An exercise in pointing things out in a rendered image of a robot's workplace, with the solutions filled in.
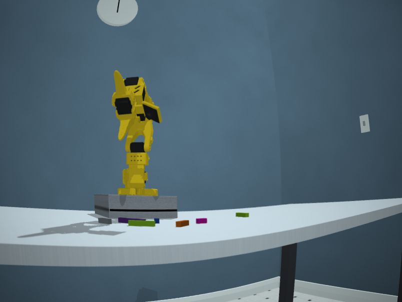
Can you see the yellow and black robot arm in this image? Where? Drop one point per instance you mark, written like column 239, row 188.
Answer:
column 137, row 158

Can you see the dark grey rod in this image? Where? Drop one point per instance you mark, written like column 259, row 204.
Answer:
column 104, row 220

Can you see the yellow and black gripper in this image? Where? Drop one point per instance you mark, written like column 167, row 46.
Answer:
column 127, row 108

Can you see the lime green rod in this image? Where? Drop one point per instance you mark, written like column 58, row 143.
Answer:
column 147, row 223
column 242, row 214

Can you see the dark purple rod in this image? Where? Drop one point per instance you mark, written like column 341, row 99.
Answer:
column 125, row 220

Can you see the magenta rod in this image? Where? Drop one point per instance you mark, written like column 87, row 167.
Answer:
column 201, row 220

